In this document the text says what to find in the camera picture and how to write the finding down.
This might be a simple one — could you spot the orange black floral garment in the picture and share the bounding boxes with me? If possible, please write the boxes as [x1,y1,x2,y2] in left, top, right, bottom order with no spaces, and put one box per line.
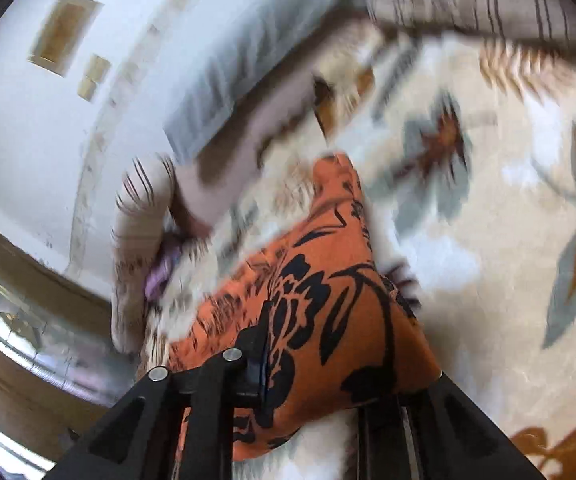
[169,154,440,460]

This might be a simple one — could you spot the purple cloth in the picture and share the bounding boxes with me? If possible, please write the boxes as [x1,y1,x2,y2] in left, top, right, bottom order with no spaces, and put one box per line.
[144,237,183,304]

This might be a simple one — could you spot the brown bed sheet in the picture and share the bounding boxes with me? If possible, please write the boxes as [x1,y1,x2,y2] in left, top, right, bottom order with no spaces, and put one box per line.
[171,14,379,238]

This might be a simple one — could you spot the wooden door with glass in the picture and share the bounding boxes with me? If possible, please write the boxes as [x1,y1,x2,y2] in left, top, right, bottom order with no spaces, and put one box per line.
[0,235,136,478]

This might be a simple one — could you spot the striped beige bolster pillow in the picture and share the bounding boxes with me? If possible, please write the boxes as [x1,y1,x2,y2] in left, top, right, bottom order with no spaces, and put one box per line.
[110,156,176,354]

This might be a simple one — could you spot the cream leaf pattern blanket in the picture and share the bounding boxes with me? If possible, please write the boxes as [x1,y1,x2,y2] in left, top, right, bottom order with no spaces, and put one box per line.
[137,19,576,480]

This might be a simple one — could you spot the grey pillow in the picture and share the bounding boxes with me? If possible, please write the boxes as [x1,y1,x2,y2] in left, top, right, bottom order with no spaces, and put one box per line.
[160,0,361,165]

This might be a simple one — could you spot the brass wall switch plate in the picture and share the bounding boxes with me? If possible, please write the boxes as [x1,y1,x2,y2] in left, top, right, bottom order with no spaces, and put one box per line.
[78,54,111,102]

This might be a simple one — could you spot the framed wall picture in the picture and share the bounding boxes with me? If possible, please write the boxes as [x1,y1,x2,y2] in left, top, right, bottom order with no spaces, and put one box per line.
[28,0,102,77]

